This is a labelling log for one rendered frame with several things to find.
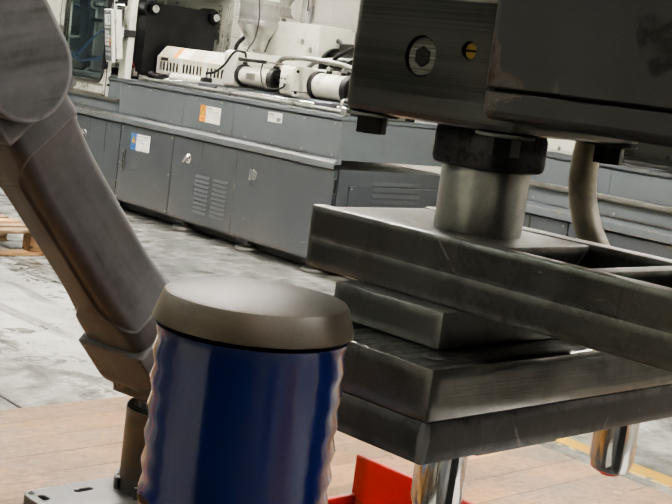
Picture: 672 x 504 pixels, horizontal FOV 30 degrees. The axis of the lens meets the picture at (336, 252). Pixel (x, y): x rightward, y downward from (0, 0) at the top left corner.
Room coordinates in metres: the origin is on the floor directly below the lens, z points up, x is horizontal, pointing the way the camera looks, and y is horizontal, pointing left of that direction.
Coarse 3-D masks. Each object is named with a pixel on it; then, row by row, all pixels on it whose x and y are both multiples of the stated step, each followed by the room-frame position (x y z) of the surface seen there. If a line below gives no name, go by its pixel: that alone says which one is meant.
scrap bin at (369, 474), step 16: (368, 464) 0.90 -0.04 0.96; (384, 464) 0.89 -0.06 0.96; (368, 480) 0.90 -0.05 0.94; (384, 480) 0.89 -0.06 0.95; (400, 480) 0.87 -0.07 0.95; (336, 496) 0.89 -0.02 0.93; (352, 496) 0.90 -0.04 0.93; (368, 496) 0.89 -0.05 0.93; (384, 496) 0.88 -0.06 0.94; (400, 496) 0.87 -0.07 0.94
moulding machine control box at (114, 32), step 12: (108, 12) 9.21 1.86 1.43; (120, 12) 9.20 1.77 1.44; (108, 24) 9.22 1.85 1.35; (120, 24) 9.20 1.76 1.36; (108, 36) 9.23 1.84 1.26; (120, 36) 9.21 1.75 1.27; (132, 36) 9.29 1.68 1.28; (108, 48) 9.24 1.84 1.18; (120, 48) 9.21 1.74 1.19; (108, 60) 9.25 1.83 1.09; (120, 60) 9.28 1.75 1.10
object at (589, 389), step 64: (448, 128) 0.51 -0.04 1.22; (448, 192) 0.51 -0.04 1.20; (512, 192) 0.51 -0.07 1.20; (320, 256) 0.53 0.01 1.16; (384, 256) 0.50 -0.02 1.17; (448, 256) 0.48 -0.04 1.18; (512, 256) 0.46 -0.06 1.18; (576, 256) 0.51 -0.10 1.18; (640, 256) 0.50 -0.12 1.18; (384, 320) 0.49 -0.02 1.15; (448, 320) 0.47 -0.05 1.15; (512, 320) 0.46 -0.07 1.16; (576, 320) 0.44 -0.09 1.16; (640, 320) 0.42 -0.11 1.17; (384, 384) 0.45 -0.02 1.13; (448, 384) 0.44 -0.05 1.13; (512, 384) 0.47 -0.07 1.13; (576, 384) 0.50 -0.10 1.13; (640, 384) 0.53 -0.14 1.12; (384, 448) 0.45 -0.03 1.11; (448, 448) 0.44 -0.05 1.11; (512, 448) 0.51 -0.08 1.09
